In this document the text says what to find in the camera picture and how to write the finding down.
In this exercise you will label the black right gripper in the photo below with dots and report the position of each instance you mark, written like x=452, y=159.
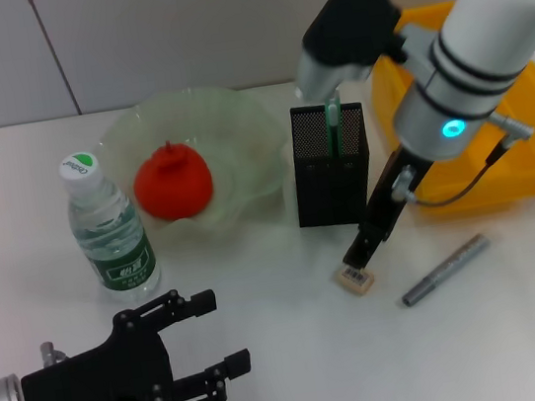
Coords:
x=392, y=198

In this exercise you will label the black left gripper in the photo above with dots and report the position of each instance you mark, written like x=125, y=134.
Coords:
x=99, y=388

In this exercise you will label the beige eraser with barcode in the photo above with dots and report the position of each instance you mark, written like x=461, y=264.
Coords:
x=356, y=282

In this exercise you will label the grey marker pen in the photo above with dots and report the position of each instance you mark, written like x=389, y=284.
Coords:
x=451, y=267

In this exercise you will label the green utility knife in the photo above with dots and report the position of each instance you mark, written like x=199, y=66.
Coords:
x=334, y=126

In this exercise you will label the clear green-label water bottle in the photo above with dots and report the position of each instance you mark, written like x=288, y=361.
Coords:
x=114, y=242

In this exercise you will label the red-orange toy orange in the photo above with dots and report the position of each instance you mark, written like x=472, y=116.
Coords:
x=173, y=186

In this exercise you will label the black mesh pen holder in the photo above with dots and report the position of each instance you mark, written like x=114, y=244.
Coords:
x=328, y=187

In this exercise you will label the pale green glass fruit plate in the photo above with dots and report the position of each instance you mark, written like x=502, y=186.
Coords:
x=239, y=139

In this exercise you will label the yellow plastic bin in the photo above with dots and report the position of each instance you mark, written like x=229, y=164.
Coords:
x=531, y=158

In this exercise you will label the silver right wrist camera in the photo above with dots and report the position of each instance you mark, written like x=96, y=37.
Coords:
x=347, y=24

